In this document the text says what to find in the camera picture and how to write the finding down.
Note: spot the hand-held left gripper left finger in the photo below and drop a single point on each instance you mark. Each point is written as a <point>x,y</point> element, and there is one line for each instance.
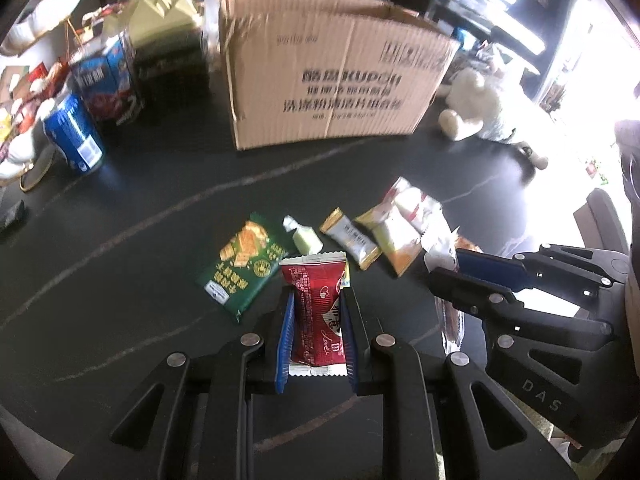
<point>284,340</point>

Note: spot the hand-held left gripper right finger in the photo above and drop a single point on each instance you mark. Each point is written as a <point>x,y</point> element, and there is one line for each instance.
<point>351,345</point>

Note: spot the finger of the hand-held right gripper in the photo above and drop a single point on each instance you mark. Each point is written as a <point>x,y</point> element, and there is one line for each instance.
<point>492,267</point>
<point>480,300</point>

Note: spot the clear snack packet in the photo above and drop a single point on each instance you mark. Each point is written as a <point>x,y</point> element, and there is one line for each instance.
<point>441,255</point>

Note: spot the green cracker packet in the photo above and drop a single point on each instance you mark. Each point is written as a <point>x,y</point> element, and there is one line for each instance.
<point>240,265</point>

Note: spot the white red snack packet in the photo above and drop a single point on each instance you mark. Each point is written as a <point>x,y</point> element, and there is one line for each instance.
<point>415,205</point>

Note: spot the yellow orange snack packet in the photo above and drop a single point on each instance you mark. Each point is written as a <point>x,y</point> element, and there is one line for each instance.
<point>395,245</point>

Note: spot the small white green packet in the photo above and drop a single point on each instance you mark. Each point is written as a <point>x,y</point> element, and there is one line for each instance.
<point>306,241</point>

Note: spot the grey gold snack bar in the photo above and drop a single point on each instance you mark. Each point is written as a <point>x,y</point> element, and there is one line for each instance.
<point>352,242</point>

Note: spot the cardboard box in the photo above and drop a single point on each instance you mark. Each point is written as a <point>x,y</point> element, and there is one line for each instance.
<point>325,60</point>

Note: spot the grey chair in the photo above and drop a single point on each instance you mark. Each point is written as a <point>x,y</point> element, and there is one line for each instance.
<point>602,220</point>

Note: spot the white plush toy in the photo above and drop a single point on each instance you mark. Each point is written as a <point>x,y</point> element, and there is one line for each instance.
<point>480,100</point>

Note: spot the black piano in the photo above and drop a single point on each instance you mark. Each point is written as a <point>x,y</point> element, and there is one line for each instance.
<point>480,5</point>

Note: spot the blue soda can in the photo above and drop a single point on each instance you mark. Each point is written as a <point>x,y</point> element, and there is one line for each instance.
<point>75,135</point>

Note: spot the dark green box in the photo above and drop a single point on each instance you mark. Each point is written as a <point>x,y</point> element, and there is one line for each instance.
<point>170,70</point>

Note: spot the small black remote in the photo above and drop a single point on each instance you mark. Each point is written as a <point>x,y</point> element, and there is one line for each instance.
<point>10,216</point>

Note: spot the blue red carton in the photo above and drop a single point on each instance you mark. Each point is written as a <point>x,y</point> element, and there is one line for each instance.
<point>107,85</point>

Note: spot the white gold tray stand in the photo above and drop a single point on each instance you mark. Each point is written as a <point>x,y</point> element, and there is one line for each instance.
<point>20,152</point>

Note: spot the pale green paper box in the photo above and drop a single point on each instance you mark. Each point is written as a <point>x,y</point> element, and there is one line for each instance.
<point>160,10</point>

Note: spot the white shell-shaped tray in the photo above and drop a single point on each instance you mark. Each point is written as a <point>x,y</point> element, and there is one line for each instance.
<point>45,15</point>

